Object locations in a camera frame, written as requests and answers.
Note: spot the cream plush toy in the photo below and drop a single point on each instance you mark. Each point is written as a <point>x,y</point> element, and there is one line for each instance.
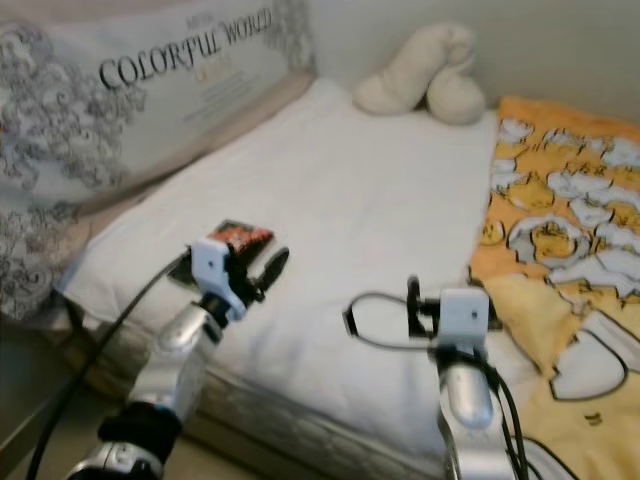
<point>420,75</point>

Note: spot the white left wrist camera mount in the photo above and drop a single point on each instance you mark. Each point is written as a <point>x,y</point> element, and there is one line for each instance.
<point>215,275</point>

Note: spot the beige bed mattress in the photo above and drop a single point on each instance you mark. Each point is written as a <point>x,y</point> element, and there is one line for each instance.
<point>290,420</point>

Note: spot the yellow cartoon print blanket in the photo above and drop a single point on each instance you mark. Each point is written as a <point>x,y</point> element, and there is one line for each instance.
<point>570,220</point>

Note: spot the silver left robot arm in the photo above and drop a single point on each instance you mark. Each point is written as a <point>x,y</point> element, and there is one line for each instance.
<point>180,370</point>

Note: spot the red and black packet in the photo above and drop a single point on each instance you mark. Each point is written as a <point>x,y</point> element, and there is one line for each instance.
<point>245,238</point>

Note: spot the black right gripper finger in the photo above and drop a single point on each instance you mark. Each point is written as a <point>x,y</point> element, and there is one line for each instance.
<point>414,308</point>

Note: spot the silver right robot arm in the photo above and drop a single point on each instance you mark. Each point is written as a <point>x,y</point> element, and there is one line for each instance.
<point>472,410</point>

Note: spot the white quilted bed pad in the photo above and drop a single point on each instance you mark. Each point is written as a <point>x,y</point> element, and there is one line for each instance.
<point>370,210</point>

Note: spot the grey patterned lettered pillow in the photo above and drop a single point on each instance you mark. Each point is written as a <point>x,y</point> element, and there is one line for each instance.
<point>100,120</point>

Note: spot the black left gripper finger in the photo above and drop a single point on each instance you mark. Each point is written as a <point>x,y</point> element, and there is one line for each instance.
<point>274,270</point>

